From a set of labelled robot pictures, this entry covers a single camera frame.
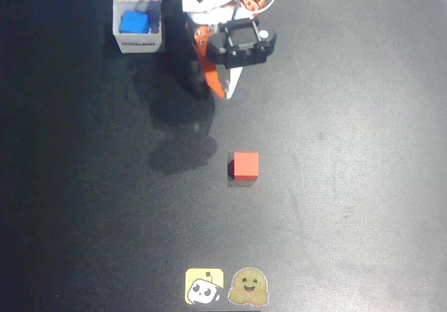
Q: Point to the blue cube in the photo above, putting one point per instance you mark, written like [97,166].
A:
[134,22]

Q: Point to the white cardboard box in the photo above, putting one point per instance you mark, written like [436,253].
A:
[138,43]

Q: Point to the red cube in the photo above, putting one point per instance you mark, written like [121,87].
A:
[245,165]

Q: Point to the hugging face emoji sticker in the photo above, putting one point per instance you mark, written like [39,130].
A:
[248,286]

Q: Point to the yellow robot sticker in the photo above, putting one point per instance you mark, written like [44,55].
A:
[204,286]

